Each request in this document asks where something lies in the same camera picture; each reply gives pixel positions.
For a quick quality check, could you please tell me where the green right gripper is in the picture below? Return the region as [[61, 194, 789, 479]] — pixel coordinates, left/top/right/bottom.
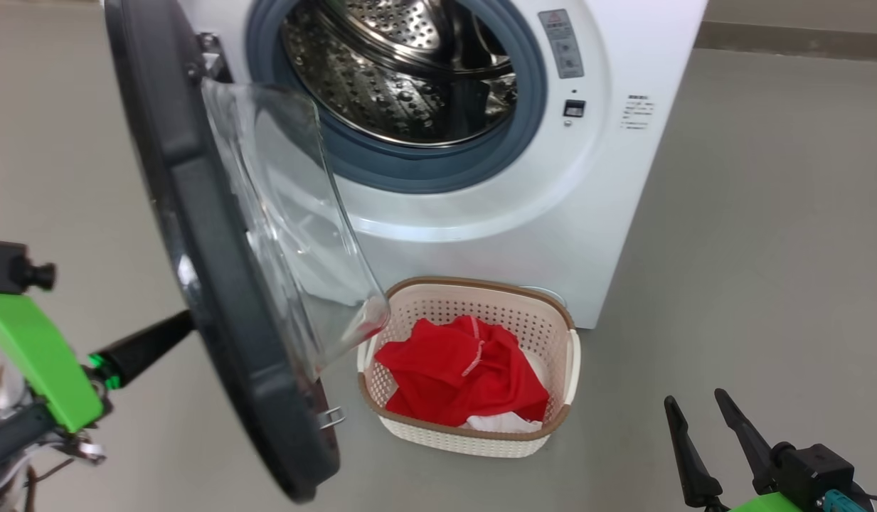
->
[[664, 388, 805, 512]]

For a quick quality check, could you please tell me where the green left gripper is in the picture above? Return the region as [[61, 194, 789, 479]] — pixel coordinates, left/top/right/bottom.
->
[[0, 293, 195, 433]]

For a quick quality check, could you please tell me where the dark grey glass washer door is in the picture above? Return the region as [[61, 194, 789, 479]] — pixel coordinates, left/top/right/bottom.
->
[[102, 0, 391, 504]]

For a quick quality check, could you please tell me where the red and white garment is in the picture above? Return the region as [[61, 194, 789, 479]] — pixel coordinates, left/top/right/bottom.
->
[[374, 315, 551, 433]]

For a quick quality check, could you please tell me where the cream perforated laundry basket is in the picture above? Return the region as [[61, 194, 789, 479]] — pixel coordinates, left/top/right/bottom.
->
[[358, 276, 581, 458]]

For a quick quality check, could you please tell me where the white front-load washing machine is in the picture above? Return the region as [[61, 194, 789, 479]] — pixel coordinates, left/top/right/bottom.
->
[[175, 0, 709, 329]]

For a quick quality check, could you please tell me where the grey warning label sticker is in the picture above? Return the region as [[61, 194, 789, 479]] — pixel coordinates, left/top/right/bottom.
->
[[538, 9, 585, 79]]

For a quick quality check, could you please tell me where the teal cable connector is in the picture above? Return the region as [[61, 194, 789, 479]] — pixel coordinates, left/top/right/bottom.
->
[[822, 489, 869, 512]]

